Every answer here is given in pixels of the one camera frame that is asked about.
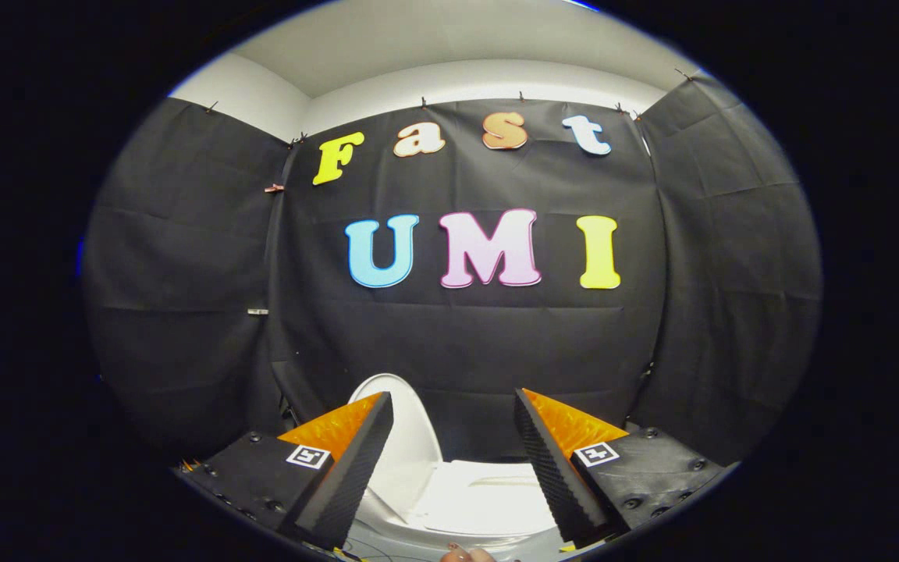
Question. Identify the black backdrop cloth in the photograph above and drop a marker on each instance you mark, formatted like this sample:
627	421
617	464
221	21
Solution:
457	336

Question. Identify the white toilet seat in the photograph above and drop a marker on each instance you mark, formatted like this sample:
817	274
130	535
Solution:
488	496

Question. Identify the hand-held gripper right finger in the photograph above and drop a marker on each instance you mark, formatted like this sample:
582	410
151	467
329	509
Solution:
555	476

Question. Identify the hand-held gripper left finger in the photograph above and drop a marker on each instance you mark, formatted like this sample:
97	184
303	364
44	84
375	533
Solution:
352	476

